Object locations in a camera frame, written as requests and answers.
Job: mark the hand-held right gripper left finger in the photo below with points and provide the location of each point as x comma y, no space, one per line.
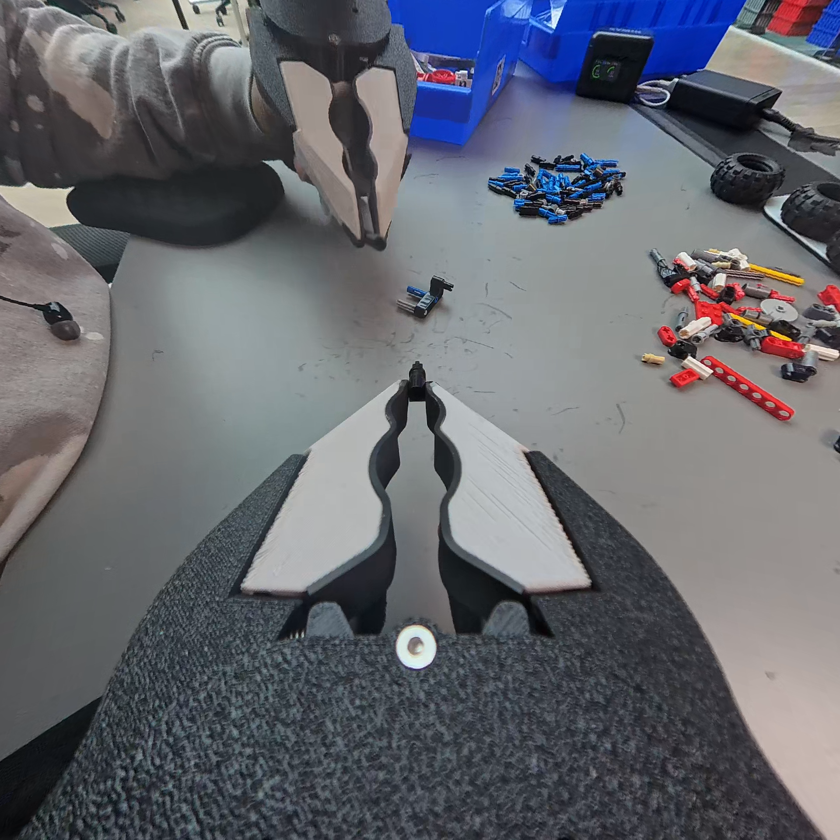
328,518

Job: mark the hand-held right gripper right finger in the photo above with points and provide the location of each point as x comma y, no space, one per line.
512,518

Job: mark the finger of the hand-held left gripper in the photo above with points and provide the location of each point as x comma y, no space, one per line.
312,118
387,131

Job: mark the black toy connector pin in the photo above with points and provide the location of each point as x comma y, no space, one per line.
417,384

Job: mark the person's left forearm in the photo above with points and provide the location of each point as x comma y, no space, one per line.
131,98

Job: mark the grey desk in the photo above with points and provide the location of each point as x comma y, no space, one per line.
229,394

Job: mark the blue plastic bin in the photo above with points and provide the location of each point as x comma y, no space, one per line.
695,33
446,118

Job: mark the red toy wheel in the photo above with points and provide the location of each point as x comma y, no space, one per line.
436,76

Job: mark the black wrist rest pad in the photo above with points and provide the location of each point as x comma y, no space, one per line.
177,210

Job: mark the small black blue toy assembly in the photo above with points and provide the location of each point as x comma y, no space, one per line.
430,298

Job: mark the pile of blue black pins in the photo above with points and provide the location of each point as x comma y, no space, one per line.
558,190

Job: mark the red toy plate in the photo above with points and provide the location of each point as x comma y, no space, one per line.
684,378

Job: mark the black power bank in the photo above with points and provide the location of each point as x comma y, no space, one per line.
613,59

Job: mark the white toy piece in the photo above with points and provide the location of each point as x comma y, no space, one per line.
697,367

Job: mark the small red toy connector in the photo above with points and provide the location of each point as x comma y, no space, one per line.
667,336

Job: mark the black toy connector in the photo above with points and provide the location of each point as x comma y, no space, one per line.
797,371
682,349

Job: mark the white toy connector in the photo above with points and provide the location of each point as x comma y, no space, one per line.
695,327

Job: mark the red toy beam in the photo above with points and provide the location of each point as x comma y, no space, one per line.
748,387

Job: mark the pile of mixed toy parts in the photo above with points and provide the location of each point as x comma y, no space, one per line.
722,308

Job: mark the person's grey sweatshirt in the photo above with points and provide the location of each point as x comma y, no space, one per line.
39,426

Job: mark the black power adapter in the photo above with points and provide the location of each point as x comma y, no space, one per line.
722,98

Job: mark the black toy tire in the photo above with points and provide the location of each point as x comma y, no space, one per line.
748,178
814,213
835,253

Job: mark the sticker sheet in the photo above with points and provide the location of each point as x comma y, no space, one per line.
774,213

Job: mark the stack of red bins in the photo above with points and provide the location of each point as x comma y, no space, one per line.
794,16

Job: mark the stack of blue bins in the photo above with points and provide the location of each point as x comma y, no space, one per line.
827,29

